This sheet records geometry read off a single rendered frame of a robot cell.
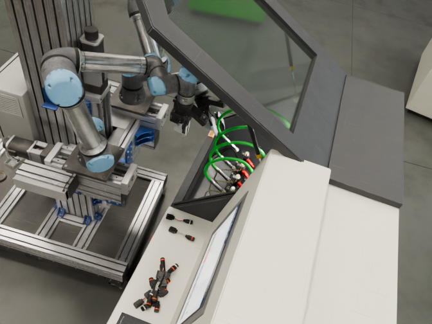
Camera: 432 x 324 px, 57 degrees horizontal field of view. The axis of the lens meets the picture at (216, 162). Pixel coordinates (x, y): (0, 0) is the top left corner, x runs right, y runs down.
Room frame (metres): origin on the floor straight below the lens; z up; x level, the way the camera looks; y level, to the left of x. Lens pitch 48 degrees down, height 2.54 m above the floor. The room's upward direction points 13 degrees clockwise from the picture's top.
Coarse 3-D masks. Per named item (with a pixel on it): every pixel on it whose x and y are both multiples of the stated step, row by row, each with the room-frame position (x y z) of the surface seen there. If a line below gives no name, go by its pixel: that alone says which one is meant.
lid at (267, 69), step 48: (144, 0) 1.16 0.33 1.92; (192, 0) 1.36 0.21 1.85; (240, 0) 1.59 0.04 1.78; (192, 48) 1.11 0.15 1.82; (240, 48) 1.32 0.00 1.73; (288, 48) 1.55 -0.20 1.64; (240, 96) 1.07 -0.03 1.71; (288, 96) 1.27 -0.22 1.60; (336, 96) 1.47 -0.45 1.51; (288, 144) 1.02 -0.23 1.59
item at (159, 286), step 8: (160, 264) 0.77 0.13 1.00; (176, 264) 0.78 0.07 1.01; (160, 272) 0.72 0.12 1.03; (168, 272) 0.74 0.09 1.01; (152, 280) 0.69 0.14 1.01; (160, 280) 0.69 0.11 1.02; (168, 280) 0.71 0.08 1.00; (152, 288) 0.66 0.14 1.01; (160, 288) 0.67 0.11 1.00; (152, 296) 0.63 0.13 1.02; (160, 296) 0.64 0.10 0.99; (136, 304) 0.59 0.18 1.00; (152, 304) 0.60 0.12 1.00
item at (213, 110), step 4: (204, 92) 1.47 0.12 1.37; (208, 92) 1.49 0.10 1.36; (196, 96) 1.46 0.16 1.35; (200, 96) 1.46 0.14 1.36; (204, 96) 1.48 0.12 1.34; (196, 100) 1.47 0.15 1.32; (200, 100) 1.47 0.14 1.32; (200, 104) 1.46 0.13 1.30; (204, 104) 1.46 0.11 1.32; (208, 104) 1.45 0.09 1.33; (200, 108) 1.44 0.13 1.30; (204, 108) 1.43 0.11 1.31; (208, 108) 1.43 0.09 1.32; (212, 108) 1.45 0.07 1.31; (216, 108) 1.47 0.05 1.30; (204, 112) 1.43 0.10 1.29; (212, 112) 1.43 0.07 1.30; (216, 112) 1.45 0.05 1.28
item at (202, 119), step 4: (188, 108) 1.30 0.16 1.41; (192, 108) 1.31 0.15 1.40; (196, 108) 1.33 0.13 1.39; (188, 112) 1.30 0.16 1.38; (192, 112) 1.29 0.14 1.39; (196, 112) 1.31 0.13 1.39; (200, 112) 1.32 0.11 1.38; (192, 116) 1.29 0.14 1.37; (196, 116) 1.29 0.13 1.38; (200, 116) 1.30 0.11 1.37; (204, 116) 1.32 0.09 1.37; (196, 120) 1.29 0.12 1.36; (200, 120) 1.29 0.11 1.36; (204, 120) 1.30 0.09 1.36; (200, 124) 1.29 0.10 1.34; (204, 124) 1.29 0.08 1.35
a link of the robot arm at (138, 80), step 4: (124, 76) 1.67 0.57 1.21; (128, 76) 1.66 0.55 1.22; (132, 76) 1.66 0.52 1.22; (136, 76) 1.67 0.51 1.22; (140, 76) 1.69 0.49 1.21; (144, 76) 1.70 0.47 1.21; (148, 76) 1.72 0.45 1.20; (124, 80) 1.67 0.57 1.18; (128, 80) 1.66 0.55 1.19; (132, 80) 1.66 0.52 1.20; (136, 80) 1.67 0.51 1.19; (140, 80) 1.69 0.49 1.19; (144, 80) 1.71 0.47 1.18; (124, 84) 1.67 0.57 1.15; (128, 84) 1.66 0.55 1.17; (132, 84) 1.66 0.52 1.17; (136, 84) 1.67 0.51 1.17; (140, 84) 1.69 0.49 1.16; (128, 88) 1.66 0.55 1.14; (132, 88) 1.66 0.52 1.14; (136, 88) 1.67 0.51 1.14
